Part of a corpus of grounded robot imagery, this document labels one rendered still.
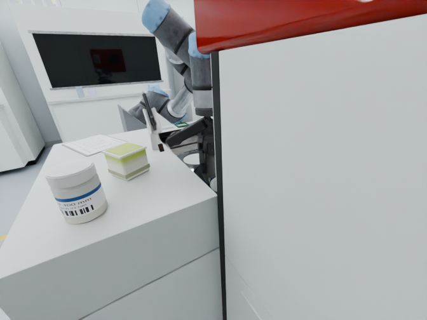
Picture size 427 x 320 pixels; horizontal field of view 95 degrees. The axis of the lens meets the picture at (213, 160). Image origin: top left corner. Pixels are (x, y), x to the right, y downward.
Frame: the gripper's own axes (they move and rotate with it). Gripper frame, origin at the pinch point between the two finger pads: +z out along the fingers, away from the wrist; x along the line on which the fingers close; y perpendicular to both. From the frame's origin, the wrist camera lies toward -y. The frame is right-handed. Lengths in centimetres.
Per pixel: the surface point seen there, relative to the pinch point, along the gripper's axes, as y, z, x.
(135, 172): -15.5, -6.6, -8.8
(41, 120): -344, 42, 254
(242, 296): 10.4, 13.9, -22.8
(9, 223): -199, 91, 63
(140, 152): -14.5, -10.9, -6.7
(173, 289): -4.6, 14.8, -22.3
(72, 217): -18.2, -6.9, -25.2
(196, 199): 1.0, -5.2, -16.4
